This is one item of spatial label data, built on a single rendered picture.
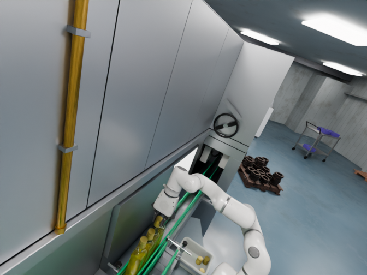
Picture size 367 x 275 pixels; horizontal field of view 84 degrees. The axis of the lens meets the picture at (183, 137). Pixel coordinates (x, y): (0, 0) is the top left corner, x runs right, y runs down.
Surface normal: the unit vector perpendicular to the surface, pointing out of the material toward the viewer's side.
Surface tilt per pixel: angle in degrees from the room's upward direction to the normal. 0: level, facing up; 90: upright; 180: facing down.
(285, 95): 90
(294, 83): 90
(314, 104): 90
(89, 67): 90
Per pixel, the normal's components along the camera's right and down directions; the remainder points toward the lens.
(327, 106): 0.03, 0.42
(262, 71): -0.43, 0.25
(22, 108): 0.85, 0.44
